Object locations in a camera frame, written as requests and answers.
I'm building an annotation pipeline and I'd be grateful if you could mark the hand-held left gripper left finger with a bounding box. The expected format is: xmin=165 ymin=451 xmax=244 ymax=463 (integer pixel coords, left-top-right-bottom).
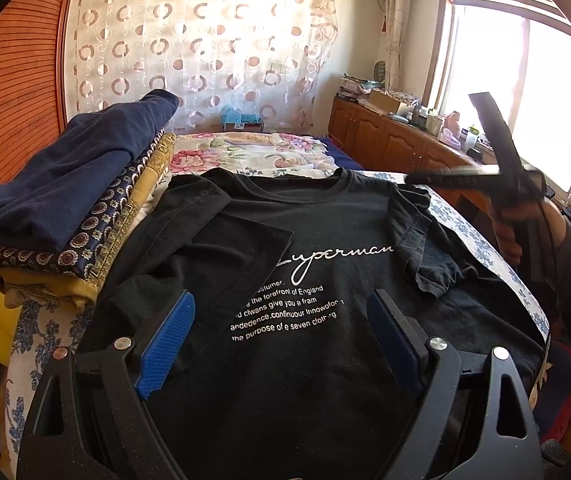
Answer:
xmin=16 ymin=290 xmax=196 ymax=480

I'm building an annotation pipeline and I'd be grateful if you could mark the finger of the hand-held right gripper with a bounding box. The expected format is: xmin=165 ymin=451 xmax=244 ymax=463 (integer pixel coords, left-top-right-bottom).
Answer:
xmin=404 ymin=166 xmax=546 ymax=192

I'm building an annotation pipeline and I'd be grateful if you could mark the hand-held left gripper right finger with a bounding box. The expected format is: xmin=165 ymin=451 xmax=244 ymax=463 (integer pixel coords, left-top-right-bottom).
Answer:
xmin=367 ymin=287 xmax=546 ymax=480

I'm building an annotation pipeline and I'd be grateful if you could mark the black printed t-shirt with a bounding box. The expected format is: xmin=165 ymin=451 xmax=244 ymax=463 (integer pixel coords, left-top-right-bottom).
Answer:
xmin=96 ymin=167 xmax=549 ymax=480

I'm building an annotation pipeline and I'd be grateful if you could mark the person's right hand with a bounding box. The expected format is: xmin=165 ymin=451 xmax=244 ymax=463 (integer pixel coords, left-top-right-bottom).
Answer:
xmin=494 ymin=212 xmax=523 ymax=266

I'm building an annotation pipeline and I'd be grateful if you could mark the pink soft toy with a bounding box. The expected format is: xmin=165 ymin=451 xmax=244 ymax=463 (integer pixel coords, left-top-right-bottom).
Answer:
xmin=438 ymin=112 xmax=465 ymax=150

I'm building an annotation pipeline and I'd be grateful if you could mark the blue floral white blanket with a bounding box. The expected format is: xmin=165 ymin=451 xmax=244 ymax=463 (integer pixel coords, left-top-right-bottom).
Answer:
xmin=0 ymin=170 xmax=551 ymax=480

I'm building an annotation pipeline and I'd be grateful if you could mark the wooden framed window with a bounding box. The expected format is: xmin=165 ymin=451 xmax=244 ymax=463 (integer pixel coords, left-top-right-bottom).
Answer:
xmin=425 ymin=0 xmax=571 ymax=221

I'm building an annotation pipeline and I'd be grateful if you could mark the wooden low cabinet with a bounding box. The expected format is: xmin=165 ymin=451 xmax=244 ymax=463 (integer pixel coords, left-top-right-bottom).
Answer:
xmin=328 ymin=95 xmax=496 ymax=181

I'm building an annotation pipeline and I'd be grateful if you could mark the cardboard box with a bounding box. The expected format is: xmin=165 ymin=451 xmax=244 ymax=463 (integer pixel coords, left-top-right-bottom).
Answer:
xmin=368 ymin=89 xmax=409 ymax=116

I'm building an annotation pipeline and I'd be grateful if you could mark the navy bed sheet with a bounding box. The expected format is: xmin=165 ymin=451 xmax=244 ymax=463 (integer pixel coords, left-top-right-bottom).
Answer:
xmin=320 ymin=136 xmax=363 ymax=171

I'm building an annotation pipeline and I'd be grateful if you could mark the pile of packets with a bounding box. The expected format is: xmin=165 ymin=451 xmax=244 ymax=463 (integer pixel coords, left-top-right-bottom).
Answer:
xmin=338 ymin=75 xmax=383 ymax=101

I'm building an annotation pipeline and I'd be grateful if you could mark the navy patterned folded cloth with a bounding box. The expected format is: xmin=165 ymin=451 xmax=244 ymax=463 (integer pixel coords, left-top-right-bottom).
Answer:
xmin=0 ymin=135 xmax=166 ymax=281

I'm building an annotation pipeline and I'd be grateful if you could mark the beige window curtain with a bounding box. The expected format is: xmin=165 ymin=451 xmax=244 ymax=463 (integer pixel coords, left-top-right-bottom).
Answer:
xmin=383 ymin=0 xmax=415 ymax=91

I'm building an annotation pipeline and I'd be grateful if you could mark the gold ornamented folded blanket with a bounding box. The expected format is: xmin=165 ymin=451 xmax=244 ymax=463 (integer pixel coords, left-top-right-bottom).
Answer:
xmin=0 ymin=132 xmax=176 ymax=311

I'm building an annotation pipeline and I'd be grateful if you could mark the red cloth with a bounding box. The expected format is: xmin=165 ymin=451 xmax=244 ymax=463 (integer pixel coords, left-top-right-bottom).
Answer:
xmin=533 ymin=345 xmax=571 ymax=441

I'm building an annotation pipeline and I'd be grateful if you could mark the folded navy garment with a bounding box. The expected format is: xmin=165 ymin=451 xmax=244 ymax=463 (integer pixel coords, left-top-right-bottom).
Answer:
xmin=0 ymin=89 xmax=180 ymax=253

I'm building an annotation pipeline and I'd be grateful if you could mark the pink floral quilt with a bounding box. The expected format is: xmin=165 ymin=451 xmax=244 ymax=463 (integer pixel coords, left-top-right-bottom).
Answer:
xmin=163 ymin=131 xmax=346 ymax=181

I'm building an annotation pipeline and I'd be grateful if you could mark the sheer circle-patterned curtain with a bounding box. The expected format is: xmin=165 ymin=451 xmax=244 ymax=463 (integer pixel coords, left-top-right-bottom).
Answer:
xmin=73 ymin=0 xmax=341 ymax=133

